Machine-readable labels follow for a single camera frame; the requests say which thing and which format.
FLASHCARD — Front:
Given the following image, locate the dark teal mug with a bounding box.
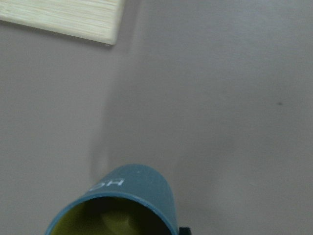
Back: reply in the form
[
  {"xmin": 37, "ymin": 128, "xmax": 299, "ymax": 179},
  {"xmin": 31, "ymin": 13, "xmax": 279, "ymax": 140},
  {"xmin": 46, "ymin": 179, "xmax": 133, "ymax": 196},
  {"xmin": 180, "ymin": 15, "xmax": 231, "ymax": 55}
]
[{"xmin": 45, "ymin": 164, "xmax": 179, "ymax": 235}]

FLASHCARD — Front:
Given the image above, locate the bamboo cutting board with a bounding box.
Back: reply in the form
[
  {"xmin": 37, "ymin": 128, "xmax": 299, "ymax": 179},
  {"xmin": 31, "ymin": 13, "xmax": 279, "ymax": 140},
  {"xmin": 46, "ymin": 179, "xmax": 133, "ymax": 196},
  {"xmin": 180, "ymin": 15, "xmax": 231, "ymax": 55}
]
[{"xmin": 0, "ymin": 0, "xmax": 125, "ymax": 45}]

